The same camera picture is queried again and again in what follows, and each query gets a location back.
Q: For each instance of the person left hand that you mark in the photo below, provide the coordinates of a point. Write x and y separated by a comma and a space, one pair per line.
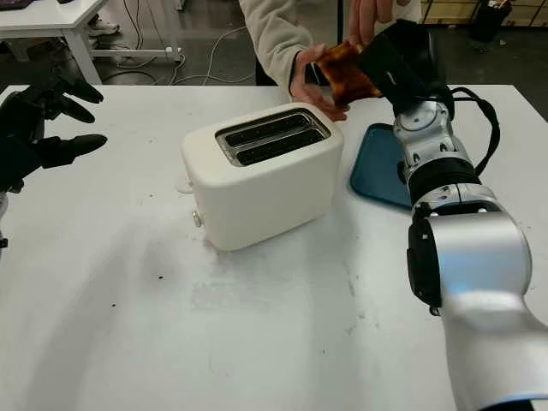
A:
366, 19

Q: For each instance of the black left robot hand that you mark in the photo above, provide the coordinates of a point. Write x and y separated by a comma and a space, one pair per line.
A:
17, 124

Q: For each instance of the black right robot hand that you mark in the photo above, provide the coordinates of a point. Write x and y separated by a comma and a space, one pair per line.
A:
424, 55

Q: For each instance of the person right hand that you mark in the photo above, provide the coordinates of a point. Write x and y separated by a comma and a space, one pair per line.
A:
301, 85

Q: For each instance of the toast slice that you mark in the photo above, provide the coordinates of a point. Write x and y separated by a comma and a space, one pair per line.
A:
347, 73

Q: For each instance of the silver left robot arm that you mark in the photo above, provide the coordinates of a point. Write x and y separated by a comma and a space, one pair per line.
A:
2, 214

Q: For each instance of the person right forearm cream sleeve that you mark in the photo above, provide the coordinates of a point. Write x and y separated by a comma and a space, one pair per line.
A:
274, 43

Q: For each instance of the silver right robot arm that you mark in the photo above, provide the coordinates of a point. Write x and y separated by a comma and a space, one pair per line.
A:
471, 257

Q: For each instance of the person in black trousers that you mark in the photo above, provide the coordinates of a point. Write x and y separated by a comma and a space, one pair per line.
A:
327, 21

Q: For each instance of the cream two-slot toaster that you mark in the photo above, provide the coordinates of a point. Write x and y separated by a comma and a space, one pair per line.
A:
265, 201

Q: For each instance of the wooden shipping crate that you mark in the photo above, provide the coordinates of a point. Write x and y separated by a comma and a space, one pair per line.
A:
454, 10

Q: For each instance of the black waste bin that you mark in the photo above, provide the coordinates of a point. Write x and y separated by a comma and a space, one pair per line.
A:
488, 21

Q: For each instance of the white office desk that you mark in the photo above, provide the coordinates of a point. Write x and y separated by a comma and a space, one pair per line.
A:
43, 19

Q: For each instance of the blue plastic tray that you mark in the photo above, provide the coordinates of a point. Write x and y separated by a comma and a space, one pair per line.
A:
377, 180

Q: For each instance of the dark laptop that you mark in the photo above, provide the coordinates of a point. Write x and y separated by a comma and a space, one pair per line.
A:
13, 3

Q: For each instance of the white sneaker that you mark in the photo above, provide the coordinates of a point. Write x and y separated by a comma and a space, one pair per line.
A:
104, 27

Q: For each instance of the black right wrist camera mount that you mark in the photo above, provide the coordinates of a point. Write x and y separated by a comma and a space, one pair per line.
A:
387, 73

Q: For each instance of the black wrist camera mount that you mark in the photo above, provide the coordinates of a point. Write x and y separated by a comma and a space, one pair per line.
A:
13, 167
387, 73

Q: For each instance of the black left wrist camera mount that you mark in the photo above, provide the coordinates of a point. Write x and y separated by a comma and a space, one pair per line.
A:
13, 167

